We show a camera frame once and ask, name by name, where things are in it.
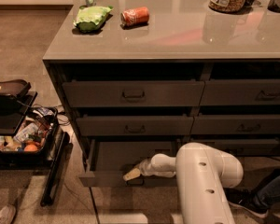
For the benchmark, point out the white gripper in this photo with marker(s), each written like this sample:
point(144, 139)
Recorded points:
point(146, 168)

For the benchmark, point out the drawer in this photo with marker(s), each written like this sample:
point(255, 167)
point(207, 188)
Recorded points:
point(245, 147)
point(110, 159)
point(241, 92)
point(134, 125)
point(236, 124)
point(133, 93)

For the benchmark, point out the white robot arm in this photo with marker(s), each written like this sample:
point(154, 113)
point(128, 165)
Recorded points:
point(202, 173)

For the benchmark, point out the grey drawer cabinet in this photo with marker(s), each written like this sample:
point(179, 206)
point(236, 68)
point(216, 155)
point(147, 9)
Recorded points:
point(183, 40)

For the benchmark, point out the black bar on floor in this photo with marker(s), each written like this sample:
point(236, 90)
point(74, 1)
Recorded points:
point(55, 171)

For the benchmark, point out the black bin of items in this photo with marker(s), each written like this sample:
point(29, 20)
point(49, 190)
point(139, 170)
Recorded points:
point(38, 128)

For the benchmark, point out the orange fruit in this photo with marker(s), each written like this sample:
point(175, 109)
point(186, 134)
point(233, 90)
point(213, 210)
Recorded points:
point(31, 148)

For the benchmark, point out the black sneaker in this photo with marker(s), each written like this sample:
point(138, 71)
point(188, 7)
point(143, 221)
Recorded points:
point(242, 199)

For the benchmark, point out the white sneaker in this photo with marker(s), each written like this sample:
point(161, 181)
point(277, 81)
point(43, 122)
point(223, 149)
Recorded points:
point(7, 214)

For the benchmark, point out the black tray with brown pouch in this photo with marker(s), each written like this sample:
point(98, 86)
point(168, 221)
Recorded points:
point(16, 100)

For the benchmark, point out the orange soda can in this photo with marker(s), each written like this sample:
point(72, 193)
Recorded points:
point(134, 16)

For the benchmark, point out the green chip bag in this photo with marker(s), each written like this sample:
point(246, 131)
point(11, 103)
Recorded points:
point(91, 19)

